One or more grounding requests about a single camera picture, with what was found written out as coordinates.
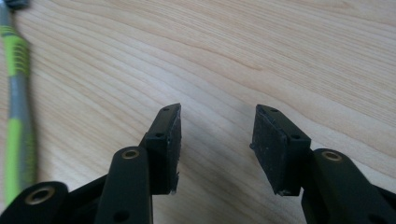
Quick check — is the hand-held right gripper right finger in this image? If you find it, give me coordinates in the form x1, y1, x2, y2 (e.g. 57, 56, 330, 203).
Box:
249, 104, 313, 197

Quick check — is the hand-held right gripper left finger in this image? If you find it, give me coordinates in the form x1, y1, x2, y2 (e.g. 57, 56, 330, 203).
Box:
138, 103, 182, 196

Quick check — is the green and grey toothbrush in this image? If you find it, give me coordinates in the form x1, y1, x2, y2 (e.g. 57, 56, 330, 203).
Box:
0, 0, 38, 208

